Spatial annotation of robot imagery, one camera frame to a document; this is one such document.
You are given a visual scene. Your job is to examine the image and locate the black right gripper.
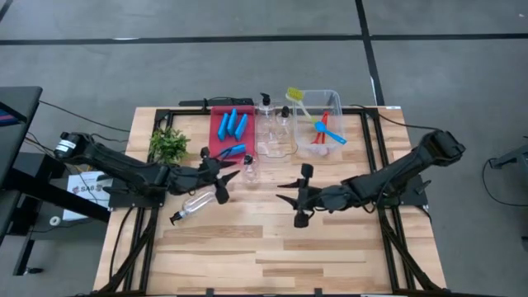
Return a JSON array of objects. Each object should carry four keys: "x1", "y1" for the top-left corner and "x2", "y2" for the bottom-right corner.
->
[{"x1": 275, "y1": 163, "x2": 346, "y2": 229}]

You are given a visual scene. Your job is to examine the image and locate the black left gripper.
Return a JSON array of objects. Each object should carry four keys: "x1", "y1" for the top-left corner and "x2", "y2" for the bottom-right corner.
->
[{"x1": 193, "y1": 146, "x2": 242, "y2": 206}]

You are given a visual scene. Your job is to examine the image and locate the blue cellulose sponge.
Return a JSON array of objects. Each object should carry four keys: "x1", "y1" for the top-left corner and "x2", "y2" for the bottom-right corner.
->
[
  {"x1": 234, "y1": 113, "x2": 249, "y2": 142},
  {"x1": 217, "y1": 111, "x2": 231, "y2": 143},
  {"x1": 227, "y1": 107, "x2": 239, "y2": 137},
  {"x1": 219, "y1": 143, "x2": 248, "y2": 159}
]

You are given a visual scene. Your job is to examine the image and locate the teal dish brush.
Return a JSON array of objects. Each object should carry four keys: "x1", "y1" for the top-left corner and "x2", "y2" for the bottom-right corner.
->
[{"x1": 313, "y1": 120, "x2": 348, "y2": 146}]

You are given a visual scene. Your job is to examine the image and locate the yellow-green dish brush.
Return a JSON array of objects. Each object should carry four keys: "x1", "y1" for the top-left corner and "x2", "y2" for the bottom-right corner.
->
[{"x1": 285, "y1": 86, "x2": 318, "y2": 123}]

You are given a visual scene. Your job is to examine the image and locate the pink plastic tray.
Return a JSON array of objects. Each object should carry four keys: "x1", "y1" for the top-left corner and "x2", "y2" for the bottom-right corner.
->
[{"x1": 207, "y1": 104, "x2": 258, "y2": 166}]

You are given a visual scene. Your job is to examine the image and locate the clear plastic tray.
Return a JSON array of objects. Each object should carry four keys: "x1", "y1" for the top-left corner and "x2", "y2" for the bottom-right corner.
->
[{"x1": 254, "y1": 105, "x2": 299, "y2": 160}]

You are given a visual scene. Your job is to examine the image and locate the green plant in white pot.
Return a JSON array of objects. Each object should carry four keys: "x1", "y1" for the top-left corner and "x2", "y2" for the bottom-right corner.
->
[{"x1": 147, "y1": 126, "x2": 192, "y2": 166}]

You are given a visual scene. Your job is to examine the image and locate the black power strip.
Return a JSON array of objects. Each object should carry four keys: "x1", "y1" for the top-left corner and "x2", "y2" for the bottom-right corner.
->
[{"x1": 178, "y1": 97, "x2": 256, "y2": 108}]

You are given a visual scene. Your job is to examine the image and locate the clear plastic bin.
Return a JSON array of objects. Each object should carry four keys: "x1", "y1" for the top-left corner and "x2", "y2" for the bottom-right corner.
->
[{"x1": 291, "y1": 88, "x2": 347, "y2": 161}]

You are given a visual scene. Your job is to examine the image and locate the white printed paper sheet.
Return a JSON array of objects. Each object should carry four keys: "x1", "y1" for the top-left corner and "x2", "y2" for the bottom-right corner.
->
[{"x1": 61, "y1": 170, "x2": 113, "y2": 223}]

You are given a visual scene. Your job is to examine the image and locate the black side desk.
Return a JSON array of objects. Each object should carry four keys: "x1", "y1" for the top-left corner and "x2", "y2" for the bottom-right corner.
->
[{"x1": 0, "y1": 85, "x2": 112, "y2": 277}]

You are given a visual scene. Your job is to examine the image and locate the grey stand leg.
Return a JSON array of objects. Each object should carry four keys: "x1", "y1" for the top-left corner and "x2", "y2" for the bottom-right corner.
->
[{"x1": 489, "y1": 144, "x2": 528, "y2": 171}]

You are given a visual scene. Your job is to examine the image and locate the black aluminium table frame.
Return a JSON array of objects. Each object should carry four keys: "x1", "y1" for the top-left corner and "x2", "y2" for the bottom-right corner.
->
[{"x1": 93, "y1": 106, "x2": 449, "y2": 297}]

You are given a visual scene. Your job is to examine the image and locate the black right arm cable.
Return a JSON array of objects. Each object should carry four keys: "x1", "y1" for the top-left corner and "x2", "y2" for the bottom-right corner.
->
[{"x1": 349, "y1": 104, "x2": 441, "y2": 132}]

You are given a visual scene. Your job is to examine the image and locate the black floor cable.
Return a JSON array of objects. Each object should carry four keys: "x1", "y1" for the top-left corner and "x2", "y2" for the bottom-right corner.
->
[
  {"x1": 38, "y1": 100, "x2": 132, "y2": 134},
  {"x1": 481, "y1": 156, "x2": 528, "y2": 207}
]

